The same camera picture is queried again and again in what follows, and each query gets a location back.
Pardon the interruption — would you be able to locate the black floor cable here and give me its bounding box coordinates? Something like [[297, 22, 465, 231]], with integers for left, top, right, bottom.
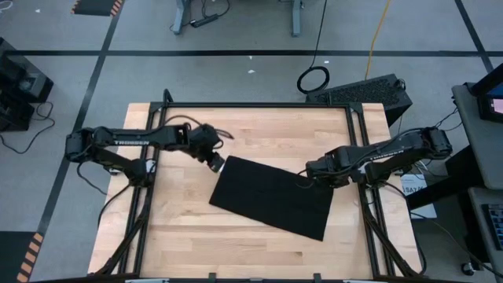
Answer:
[[0, 101, 56, 155]]

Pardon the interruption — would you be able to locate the white paper box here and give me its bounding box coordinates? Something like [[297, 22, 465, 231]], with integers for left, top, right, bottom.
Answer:
[[400, 172, 438, 219]]

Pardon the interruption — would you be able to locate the black mat with orange stripes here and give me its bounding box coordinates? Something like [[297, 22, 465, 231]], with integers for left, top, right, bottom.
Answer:
[[0, 230, 46, 283], [70, 0, 125, 17]]

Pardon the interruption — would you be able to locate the dark monitor screen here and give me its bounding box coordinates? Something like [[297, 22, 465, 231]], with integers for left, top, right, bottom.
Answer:
[[469, 62, 503, 123]]

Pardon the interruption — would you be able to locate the black aluminium table frame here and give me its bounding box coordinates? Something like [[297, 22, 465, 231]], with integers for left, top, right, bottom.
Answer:
[[92, 88, 429, 283]]

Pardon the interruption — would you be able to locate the yellow hanging cable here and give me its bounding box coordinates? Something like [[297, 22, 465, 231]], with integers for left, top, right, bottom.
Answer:
[[364, 0, 393, 82]]

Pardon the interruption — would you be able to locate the grey desk leg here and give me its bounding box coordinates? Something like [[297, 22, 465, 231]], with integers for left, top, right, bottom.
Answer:
[[171, 0, 188, 35], [290, 0, 303, 38]]

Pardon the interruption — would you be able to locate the black equipment cart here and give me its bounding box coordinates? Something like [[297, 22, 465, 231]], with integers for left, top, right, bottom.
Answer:
[[0, 37, 55, 133]]

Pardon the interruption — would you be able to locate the black hanging cable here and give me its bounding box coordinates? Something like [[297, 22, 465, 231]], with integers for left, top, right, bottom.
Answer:
[[296, 0, 331, 95]]

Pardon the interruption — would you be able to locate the grey desk with keyboard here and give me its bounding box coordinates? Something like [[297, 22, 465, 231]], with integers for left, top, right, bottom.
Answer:
[[467, 186, 503, 276]]

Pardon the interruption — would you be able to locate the black power strip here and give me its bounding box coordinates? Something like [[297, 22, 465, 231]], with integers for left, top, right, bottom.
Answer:
[[189, 13, 219, 28]]

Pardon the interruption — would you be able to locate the black desk foot beam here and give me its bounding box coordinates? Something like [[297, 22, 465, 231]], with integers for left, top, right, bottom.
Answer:
[[406, 145, 486, 211]]

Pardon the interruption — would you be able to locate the black cloth napkin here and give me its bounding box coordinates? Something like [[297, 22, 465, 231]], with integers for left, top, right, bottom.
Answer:
[[208, 155, 335, 242]]

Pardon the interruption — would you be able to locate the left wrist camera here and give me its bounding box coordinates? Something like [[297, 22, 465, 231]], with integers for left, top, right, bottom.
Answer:
[[206, 152, 226, 175]]

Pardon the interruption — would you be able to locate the black keyboard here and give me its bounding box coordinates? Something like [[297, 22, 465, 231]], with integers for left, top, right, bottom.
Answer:
[[481, 203, 503, 252]]

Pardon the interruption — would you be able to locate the black perforated computer case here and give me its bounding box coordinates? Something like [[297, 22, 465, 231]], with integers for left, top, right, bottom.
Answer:
[[305, 73, 413, 127]]

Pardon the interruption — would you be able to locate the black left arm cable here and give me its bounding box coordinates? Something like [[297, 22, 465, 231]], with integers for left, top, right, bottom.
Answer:
[[163, 114, 236, 142]]

